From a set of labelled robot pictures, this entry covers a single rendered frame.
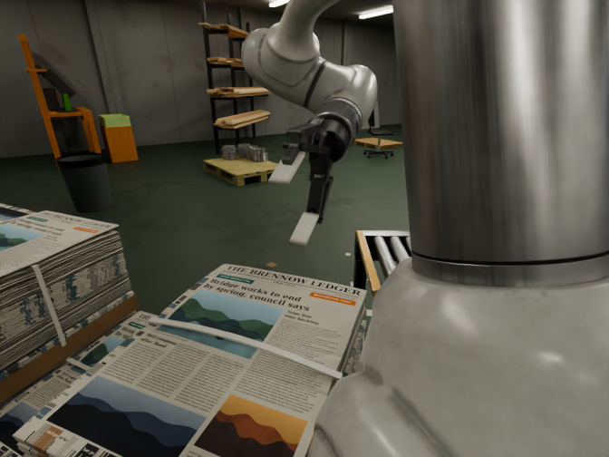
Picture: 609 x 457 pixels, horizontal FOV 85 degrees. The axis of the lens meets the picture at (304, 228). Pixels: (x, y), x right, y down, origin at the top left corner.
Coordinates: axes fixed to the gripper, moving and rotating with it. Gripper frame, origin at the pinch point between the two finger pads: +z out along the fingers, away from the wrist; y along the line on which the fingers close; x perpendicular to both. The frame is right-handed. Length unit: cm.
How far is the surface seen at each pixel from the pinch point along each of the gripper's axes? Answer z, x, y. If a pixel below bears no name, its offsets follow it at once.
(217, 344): 21.1, 2.9, 4.3
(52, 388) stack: 35, 43, 23
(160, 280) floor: -44, 166, 157
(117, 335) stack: 21, 44, 30
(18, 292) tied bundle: 23, 48, 7
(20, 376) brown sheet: 35, 47, 19
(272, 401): 25.3, -7.9, 2.1
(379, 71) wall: -1085, 244, 491
